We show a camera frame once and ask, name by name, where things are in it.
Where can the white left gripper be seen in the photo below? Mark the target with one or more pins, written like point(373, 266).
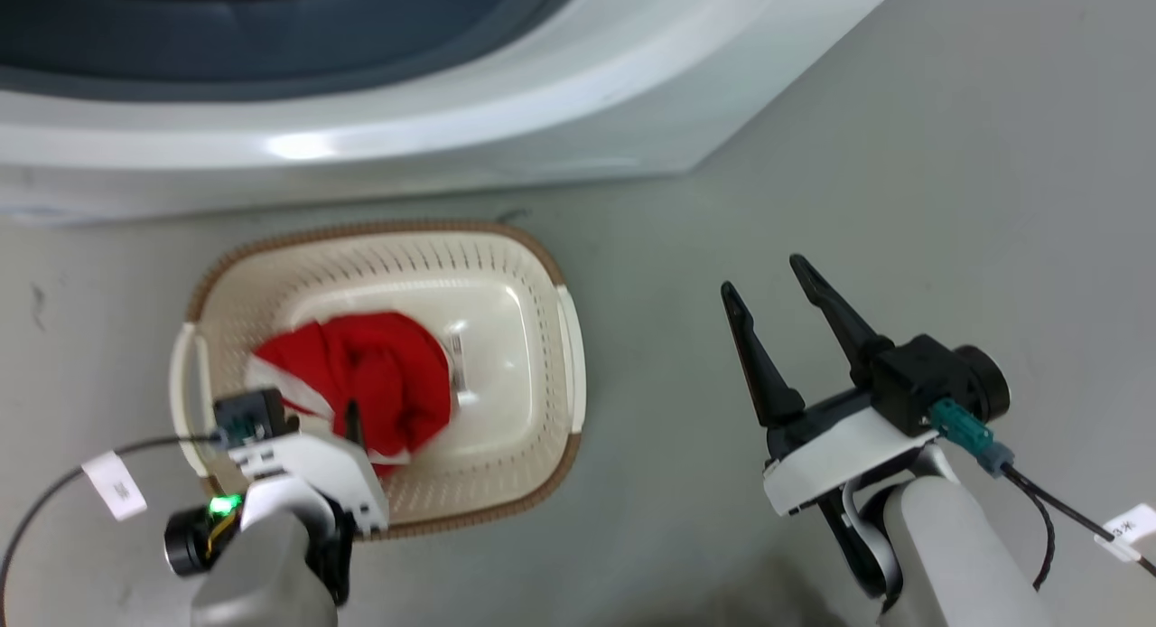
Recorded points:
point(339, 473)

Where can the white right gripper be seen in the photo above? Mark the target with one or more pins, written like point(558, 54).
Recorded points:
point(840, 460)

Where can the red garment white trim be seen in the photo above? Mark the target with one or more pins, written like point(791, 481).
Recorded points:
point(388, 374)

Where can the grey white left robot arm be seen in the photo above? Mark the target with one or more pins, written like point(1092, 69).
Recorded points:
point(262, 564)

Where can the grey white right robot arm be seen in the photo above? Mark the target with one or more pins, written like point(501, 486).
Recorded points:
point(957, 555)

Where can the cream laundry basket brown rim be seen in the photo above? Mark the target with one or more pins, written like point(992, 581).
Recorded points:
point(515, 275)

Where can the white washing machine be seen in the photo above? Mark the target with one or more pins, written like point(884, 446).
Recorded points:
point(741, 94)

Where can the round washing machine door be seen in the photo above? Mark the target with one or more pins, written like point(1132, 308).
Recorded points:
point(271, 31)

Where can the white barcode sticker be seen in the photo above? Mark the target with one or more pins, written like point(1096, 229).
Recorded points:
point(461, 367)

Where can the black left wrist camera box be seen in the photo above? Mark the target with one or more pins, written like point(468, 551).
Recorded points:
point(250, 416)

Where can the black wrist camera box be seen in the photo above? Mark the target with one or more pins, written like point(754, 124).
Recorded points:
point(930, 379)
point(250, 416)

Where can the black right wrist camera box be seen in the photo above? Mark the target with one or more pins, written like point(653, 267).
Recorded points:
point(930, 379)

